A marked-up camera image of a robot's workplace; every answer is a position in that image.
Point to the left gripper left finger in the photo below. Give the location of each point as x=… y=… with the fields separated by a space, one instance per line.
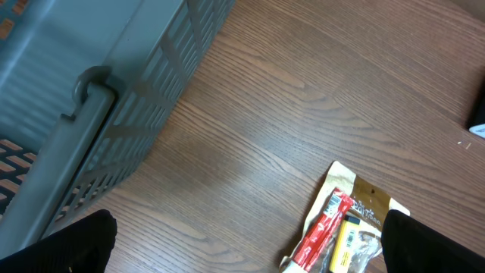
x=84 y=246

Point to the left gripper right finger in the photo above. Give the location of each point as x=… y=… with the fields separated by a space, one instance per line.
x=412 y=247

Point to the brown snack pouch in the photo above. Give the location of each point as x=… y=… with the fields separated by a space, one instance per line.
x=371 y=205

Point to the yellow black item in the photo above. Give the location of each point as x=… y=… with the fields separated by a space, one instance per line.
x=344 y=248

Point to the red item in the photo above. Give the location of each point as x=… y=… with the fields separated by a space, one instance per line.
x=321 y=231

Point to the white barcode scanner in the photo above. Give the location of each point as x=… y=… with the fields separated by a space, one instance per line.
x=476 y=121

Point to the grey plastic mesh basket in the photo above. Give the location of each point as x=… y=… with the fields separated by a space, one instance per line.
x=86 y=87

